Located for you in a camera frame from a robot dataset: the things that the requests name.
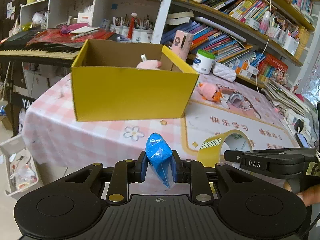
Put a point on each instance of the yellow cardboard box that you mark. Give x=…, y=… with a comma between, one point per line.
x=107, y=86

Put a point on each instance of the white plastic basket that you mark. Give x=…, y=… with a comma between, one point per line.
x=22, y=172

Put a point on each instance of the blue packet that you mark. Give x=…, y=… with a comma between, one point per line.
x=159, y=155

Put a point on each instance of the black smartphone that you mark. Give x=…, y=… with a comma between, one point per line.
x=301, y=140

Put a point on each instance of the white jar green lid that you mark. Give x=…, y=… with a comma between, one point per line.
x=203, y=61

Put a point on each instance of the pink checkered tablecloth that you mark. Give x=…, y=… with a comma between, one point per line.
x=54, y=136

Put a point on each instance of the white pen holder cups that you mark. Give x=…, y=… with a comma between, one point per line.
x=138, y=35

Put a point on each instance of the pink orange plush toy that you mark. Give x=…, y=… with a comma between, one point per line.
x=209, y=92

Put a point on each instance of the red paper pile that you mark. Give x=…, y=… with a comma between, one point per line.
x=55, y=36

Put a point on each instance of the black electronic keyboard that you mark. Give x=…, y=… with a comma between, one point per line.
x=16, y=49

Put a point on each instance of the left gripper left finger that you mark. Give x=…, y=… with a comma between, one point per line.
x=125, y=172

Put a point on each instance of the white quilted pouch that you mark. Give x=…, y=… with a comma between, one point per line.
x=224, y=72

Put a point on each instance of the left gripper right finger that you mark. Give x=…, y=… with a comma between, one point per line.
x=199, y=177

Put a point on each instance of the yellow tape roll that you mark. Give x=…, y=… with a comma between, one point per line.
x=212, y=149

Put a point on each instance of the stack of papers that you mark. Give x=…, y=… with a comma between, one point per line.
x=283, y=100

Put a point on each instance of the right hand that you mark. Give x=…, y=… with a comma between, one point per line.
x=309, y=196

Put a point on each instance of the pink humidifier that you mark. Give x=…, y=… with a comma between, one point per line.
x=182, y=44

